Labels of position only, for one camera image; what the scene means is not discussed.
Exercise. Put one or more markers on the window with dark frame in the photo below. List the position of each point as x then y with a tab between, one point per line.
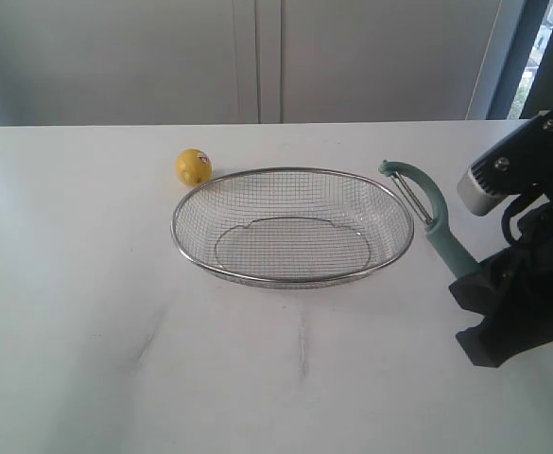
525	86

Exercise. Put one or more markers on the oval metal mesh basket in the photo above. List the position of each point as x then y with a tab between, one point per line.
291	227

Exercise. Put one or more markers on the yellow lemon with sticker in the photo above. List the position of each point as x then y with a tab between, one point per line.
193	167

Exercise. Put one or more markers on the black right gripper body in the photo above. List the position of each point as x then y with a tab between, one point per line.
536	238

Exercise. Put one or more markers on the teal handled peeler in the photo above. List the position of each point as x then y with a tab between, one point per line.
436	225

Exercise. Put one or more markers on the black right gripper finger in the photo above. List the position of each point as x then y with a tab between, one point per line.
509	331
498	288

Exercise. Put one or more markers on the white cabinet doors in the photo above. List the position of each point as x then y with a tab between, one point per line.
220	62

